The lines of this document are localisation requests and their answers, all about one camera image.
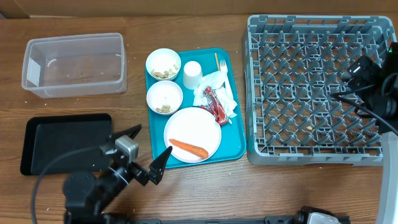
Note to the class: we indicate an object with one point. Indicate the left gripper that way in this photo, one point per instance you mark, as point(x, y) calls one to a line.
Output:
point(154, 172)

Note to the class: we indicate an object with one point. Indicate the orange carrot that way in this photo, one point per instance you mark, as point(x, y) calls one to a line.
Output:
point(198, 151)

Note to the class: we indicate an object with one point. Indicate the pink bowl with crumbs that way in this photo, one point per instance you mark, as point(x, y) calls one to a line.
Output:
point(164, 97)

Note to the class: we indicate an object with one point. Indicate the red snack wrapper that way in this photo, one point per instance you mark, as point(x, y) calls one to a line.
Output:
point(214, 106)

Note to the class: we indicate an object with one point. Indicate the white bowl with nuts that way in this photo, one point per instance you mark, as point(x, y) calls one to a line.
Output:
point(163, 64)

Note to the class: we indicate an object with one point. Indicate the white napkin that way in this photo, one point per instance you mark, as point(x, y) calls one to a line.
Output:
point(216, 82)

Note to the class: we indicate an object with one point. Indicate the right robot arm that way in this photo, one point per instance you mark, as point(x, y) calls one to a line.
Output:
point(373, 90)

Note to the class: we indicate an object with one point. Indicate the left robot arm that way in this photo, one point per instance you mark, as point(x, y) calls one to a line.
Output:
point(87, 196)

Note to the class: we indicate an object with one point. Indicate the grey dishwasher rack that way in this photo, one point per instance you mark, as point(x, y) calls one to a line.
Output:
point(292, 65)

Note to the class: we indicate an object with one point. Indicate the white round plate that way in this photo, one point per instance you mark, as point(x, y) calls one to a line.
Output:
point(194, 126)

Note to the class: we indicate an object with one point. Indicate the teal serving tray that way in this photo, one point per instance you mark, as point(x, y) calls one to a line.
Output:
point(223, 143)

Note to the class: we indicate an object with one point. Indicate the white paper cup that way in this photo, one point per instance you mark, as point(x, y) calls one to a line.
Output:
point(192, 75)

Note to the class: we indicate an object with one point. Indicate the black plastic tray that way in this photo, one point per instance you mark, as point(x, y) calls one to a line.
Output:
point(48, 137)

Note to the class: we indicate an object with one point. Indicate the clear plastic bin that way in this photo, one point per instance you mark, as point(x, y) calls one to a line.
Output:
point(75, 65)

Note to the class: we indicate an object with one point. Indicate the white plastic fork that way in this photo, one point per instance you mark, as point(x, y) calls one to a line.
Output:
point(224, 68)

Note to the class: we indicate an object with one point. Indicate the wooden chopstick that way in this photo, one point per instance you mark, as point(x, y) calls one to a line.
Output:
point(217, 61)

